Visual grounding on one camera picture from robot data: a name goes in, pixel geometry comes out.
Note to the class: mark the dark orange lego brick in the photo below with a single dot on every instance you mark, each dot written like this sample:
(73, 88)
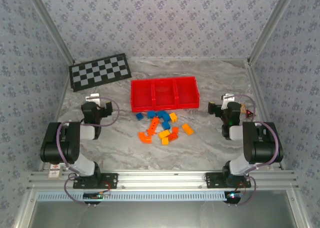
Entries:
(173, 137)

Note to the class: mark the curved orange lego piece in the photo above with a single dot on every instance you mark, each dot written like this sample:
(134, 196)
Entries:
(144, 138)

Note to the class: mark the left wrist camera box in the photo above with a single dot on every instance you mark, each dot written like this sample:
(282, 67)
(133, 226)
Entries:
(92, 98)

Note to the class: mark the small blue lego brick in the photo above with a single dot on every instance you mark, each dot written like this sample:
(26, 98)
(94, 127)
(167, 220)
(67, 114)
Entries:
(139, 116)

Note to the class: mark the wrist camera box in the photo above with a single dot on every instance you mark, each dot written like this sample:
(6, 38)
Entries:
(92, 98)
(228, 98)

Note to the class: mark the grey metal sheet panel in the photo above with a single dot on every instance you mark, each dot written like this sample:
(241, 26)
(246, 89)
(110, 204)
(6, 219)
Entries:
(160, 214)

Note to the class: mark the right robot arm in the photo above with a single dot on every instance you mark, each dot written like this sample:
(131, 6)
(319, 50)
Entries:
(262, 148)

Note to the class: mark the red plastic bin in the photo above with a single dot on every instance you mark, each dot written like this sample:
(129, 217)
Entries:
(186, 90)
(141, 94)
(163, 93)

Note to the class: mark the black grey checkerboard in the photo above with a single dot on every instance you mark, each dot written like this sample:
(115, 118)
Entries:
(100, 72)

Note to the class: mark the small wooden tag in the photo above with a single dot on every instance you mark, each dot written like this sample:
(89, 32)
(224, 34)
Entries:
(243, 109)

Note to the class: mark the aluminium frame post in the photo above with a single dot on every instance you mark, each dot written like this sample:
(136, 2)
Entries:
(272, 26)
(50, 26)

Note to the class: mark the small orange lego brick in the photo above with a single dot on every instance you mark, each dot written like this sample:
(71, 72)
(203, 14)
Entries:
(175, 130)

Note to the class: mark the white red label sticker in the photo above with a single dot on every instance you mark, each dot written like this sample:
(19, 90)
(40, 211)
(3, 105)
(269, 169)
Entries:
(55, 171)

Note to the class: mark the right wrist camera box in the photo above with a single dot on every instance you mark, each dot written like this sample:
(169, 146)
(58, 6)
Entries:
(228, 98)

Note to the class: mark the yellow lego brick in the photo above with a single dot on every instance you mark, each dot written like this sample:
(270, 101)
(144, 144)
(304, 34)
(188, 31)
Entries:
(164, 134)
(173, 117)
(165, 141)
(187, 129)

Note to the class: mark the aluminium mounting rail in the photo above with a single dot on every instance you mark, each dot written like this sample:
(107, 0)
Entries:
(160, 178)

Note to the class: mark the long orange lego piece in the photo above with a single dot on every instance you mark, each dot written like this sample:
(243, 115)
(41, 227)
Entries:
(153, 125)

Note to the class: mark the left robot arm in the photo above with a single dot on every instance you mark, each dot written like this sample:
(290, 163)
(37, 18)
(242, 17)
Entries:
(50, 145)

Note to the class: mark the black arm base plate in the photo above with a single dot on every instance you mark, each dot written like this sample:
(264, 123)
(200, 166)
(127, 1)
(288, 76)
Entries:
(110, 179)
(212, 179)

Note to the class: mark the small circuit board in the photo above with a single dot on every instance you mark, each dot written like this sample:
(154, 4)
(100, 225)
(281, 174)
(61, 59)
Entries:
(96, 195)
(233, 195)

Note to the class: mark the red triangle sign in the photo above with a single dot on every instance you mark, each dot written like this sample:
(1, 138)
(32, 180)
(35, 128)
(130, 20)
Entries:
(249, 115)

